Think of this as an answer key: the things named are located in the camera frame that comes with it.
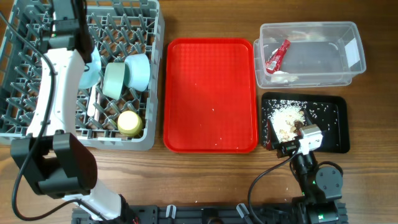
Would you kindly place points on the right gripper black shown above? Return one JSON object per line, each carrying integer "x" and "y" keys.
{"x": 285, "y": 148}

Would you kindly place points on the rice and meat leftovers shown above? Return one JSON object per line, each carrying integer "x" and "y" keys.
{"x": 285, "y": 120}

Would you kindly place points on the large light blue plate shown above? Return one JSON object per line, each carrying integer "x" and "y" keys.
{"x": 91, "y": 73}

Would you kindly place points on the green saucer bowl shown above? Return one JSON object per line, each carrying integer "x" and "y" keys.
{"x": 114, "y": 80}

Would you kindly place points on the light blue small bowl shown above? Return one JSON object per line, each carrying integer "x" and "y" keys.
{"x": 138, "y": 75}

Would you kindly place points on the red snack wrapper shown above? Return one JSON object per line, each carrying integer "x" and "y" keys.
{"x": 274, "y": 62}

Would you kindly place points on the yellow plastic cup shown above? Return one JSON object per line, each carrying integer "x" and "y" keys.
{"x": 129, "y": 123}

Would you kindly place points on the white plastic spoon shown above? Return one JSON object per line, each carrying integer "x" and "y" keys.
{"x": 92, "y": 100}

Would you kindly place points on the white plastic fork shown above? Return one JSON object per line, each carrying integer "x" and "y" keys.
{"x": 97, "y": 112}

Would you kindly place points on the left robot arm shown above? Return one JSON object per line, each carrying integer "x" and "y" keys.
{"x": 51, "y": 158}

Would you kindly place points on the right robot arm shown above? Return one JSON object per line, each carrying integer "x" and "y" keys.
{"x": 320, "y": 183}

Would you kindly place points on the black plastic waste tray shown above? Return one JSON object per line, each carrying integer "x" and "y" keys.
{"x": 329, "y": 113}

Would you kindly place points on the clear plastic waste bin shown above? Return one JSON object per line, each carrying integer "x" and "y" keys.
{"x": 320, "y": 54}

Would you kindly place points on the grey plastic dishwasher rack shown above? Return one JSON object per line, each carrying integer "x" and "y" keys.
{"x": 119, "y": 29}

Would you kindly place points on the red plastic serving tray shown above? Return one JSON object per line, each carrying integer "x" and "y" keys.
{"x": 210, "y": 96}

